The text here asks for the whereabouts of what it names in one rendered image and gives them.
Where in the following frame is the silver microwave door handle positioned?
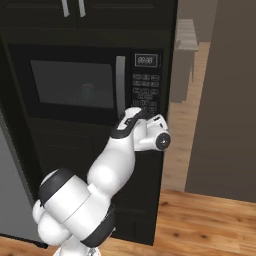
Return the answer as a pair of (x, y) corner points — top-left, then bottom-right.
(115, 55), (127, 118)

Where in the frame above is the silver cupboard handle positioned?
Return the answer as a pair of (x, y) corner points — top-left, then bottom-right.
(77, 0), (87, 18)
(61, 0), (71, 18)

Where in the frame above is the black microwave door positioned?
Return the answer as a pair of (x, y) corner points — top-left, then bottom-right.
(7, 44), (132, 126)

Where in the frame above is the black tall cabinet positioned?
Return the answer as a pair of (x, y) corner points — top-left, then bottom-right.
(0, 0), (179, 247)

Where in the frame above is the small dim cup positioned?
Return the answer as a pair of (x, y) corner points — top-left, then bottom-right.
(80, 83), (96, 105)

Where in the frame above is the grey kitchen island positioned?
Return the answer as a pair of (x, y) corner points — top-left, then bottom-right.
(169, 18), (200, 105)

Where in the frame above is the grey fridge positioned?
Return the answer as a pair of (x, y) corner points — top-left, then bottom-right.
(0, 108), (48, 250)

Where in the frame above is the black microwave oven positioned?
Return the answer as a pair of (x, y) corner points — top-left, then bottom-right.
(6, 43), (165, 127)

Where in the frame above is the black cupboard door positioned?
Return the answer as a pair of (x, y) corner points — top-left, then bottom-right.
(77, 0), (178, 30)
(0, 0), (79, 30)

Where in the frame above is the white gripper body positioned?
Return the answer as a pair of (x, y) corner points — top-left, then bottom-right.
(146, 113), (167, 125)

